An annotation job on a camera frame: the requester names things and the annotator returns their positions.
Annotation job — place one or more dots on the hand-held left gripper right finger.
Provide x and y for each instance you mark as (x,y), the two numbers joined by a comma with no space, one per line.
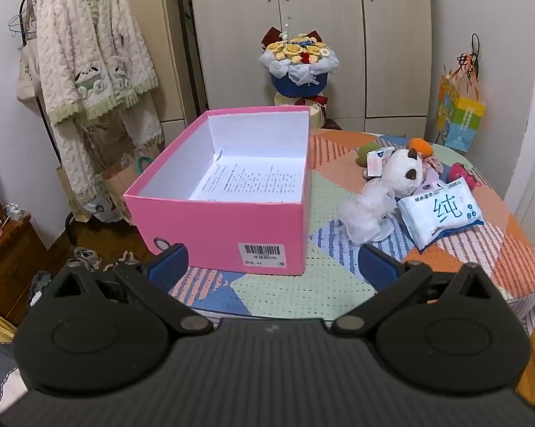
(378,267)

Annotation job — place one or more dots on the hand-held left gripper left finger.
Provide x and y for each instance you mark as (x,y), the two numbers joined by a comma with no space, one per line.
(172,264)

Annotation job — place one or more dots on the pink cardboard box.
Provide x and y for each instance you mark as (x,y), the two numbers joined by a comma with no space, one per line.
(223,231)

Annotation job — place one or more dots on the wet wipes pack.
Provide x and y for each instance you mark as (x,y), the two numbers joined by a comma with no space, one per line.
(441,213)

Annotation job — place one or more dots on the lilac soft pouch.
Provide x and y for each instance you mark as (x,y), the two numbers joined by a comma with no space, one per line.
(430,185)

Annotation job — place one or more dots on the white plush toy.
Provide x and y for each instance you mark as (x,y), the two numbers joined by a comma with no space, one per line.
(398,171)

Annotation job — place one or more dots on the pink soft toy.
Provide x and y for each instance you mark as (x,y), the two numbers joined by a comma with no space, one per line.
(456,171)

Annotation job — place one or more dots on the small tissue packet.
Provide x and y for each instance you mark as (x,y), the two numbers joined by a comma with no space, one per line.
(376,160)

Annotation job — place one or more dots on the green plush toy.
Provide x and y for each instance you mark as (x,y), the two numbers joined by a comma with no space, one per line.
(364,153)

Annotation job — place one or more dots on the pink floral scrunchie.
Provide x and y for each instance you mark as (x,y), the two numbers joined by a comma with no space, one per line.
(434,164)

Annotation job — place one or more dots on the orange plush carrot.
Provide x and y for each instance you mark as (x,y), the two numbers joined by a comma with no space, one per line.
(421,146)

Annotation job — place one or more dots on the grey sneaker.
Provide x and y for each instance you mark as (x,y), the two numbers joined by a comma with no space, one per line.
(123,260)
(87,259)

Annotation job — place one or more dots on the colourful patchwork tablecloth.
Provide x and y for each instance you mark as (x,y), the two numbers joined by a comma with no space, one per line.
(338,187)

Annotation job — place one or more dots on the printed paper sheet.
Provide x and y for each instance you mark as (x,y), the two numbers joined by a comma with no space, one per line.
(249,182)

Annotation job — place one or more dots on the colourful paper gift bag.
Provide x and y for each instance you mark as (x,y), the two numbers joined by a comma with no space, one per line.
(465,120)

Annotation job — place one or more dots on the wooden nightstand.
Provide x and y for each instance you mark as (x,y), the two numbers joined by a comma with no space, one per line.
(14,267)

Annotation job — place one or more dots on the cream round box red ribbon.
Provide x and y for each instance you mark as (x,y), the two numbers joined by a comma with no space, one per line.
(294,100)

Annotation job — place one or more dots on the yellow flower bouquet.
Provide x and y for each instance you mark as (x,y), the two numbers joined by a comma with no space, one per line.
(298,80)

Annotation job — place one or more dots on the grey patterned bedding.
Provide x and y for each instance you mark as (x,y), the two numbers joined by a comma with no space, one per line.
(0,378)

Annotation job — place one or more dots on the beige wardrobe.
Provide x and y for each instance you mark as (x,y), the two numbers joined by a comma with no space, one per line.
(241,53)

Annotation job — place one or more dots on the cream fleece pajama jacket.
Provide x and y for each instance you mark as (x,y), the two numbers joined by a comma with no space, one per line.
(94,44)

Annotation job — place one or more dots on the canvas tote bag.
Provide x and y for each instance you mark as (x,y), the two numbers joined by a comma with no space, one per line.
(27,75)

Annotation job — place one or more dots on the black clothes rack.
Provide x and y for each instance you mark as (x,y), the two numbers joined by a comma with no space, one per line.
(30,9)

